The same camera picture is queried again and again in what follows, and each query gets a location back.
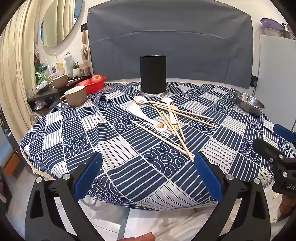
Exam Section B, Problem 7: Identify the metal table leg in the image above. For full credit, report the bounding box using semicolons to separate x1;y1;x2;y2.
117;207;130;241

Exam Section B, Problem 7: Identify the small potted plant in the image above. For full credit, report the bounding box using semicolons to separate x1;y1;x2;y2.
72;62;81;78

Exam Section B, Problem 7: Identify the stainless steel bowl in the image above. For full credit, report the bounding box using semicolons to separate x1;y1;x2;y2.
235;91;265;114

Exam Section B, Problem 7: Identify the round wall mirror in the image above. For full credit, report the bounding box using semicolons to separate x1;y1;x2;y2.
40;0;84;48

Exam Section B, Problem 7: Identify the black cylindrical utensil holder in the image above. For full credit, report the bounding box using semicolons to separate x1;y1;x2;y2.
139;55;168;97

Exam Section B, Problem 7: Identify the cream curtain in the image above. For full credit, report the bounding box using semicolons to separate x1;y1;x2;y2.
0;0;59;121

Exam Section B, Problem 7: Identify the green packet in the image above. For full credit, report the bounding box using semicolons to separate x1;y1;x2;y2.
38;64;50;84

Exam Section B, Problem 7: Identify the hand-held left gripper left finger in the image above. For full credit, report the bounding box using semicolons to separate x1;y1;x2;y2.
24;152;103;241

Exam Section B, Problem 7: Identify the small steel bowl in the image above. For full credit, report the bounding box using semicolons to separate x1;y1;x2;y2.
281;23;296;40

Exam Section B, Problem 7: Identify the white ceramic spoon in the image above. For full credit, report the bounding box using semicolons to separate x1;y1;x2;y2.
161;97;177;124
127;101;167;132
134;96;162;105

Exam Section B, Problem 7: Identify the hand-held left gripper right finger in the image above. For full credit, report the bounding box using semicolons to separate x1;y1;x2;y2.
194;152;271;241

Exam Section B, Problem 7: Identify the purple bowl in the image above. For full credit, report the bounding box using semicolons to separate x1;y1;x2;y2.
260;18;285;32

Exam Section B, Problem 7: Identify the white bowl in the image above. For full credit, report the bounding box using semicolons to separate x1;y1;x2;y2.
264;28;284;37

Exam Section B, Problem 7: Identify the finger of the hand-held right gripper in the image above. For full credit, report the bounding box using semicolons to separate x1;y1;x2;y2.
273;123;296;151
253;138;287;163

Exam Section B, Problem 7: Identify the white board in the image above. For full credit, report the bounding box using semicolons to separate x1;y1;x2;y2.
250;35;296;107

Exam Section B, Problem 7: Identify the red plastic basket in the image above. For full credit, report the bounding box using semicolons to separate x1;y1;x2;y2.
76;76;107;94

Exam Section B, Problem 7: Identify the blue patterned tablecloth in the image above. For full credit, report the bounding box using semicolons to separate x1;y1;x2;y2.
21;81;296;212

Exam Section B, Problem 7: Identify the white spray bottle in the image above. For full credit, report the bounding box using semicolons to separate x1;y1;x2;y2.
64;53;73;75

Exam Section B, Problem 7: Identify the wooden hairbrush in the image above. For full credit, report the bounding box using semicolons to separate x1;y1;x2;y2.
81;44;91;62

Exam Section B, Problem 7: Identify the orange stool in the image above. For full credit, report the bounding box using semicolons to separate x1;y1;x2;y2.
3;154;22;177

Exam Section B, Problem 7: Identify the pile of wooden chopsticks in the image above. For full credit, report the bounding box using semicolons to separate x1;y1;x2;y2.
134;103;220;162

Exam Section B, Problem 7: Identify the black side table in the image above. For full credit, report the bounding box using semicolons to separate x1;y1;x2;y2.
27;76;82;110

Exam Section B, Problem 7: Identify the person's left hand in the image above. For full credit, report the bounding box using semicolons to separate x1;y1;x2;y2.
120;232;156;241

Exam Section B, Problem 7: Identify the brown ceramic mug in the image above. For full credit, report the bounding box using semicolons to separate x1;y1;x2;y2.
48;74;69;90
60;86;89;107

